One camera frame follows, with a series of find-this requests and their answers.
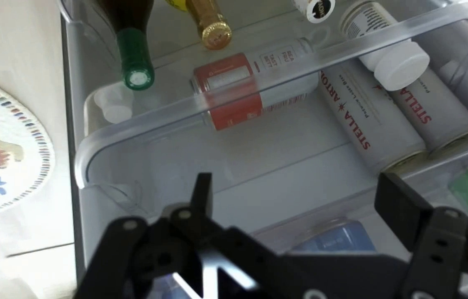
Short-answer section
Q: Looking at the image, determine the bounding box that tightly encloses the dark wine bottle green cap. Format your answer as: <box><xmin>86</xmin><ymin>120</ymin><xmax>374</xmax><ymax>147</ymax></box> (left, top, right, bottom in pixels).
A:
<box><xmin>91</xmin><ymin>0</ymin><xmax>157</xmax><ymax>94</ymax></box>

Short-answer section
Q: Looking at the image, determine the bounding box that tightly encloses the yellow bottle gold neck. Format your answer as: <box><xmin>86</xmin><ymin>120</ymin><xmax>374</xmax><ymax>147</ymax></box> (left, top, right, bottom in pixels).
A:
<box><xmin>165</xmin><ymin>0</ymin><xmax>233</xmax><ymax>54</ymax></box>

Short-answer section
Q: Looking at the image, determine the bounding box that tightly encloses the refrigerator door with clear bins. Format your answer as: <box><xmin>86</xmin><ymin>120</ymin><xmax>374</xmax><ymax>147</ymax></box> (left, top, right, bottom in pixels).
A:
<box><xmin>57</xmin><ymin>0</ymin><xmax>468</xmax><ymax>299</ymax></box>

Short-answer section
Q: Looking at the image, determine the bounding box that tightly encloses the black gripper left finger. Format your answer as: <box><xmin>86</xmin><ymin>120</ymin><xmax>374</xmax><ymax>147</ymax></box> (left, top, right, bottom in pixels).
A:
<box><xmin>72</xmin><ymin>172</ymin><xmax>285</xmax><ymax>299</ymax></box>

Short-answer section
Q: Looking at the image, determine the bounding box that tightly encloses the red white soda can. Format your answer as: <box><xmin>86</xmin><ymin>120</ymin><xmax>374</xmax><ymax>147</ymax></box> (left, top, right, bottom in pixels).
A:
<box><xmin>190</xmin><ymin>37</ymin><xmax>323</xmax><ymax>133</ymax></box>

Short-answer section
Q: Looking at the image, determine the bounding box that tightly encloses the white Stella Artois can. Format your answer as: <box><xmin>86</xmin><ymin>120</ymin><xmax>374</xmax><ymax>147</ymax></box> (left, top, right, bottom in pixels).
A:
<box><xmin>316</xmin><ymin>59</ymin><xmax>427</xmax><ymax>175</ymax></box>
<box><xmin>389</xmin><ymin>82</ymin><xmax>468</xmax><ymax>155</ymax></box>

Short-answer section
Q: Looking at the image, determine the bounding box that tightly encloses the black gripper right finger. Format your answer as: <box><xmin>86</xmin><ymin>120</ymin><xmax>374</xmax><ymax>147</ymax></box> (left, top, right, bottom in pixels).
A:
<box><xmin>374</xmin><ymin>172</ymin><xmax>468</xmax><ymax>299</ymax></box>

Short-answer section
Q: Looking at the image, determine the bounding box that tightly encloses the round patterned plate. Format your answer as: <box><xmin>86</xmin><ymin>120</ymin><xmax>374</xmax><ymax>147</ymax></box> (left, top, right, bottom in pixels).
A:
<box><xmin>0</xmin><ymin>70</ymin><xmax>56</xmax><ymax>222</ymax></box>

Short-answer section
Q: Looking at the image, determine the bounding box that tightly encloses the grey bottle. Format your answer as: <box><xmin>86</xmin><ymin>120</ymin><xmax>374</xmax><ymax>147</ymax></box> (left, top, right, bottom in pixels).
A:
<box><xmin>414</xmin><ymin>19</ymin><xmax>468</xmax><ymax>130</ymax></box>

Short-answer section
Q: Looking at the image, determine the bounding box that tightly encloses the white capped bottle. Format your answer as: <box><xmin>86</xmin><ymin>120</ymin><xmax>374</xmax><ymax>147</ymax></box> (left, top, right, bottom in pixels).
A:
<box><xmin>338</xmin><ymin>0</ymin><xmax>432</xmax><ymax>94</ymax></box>

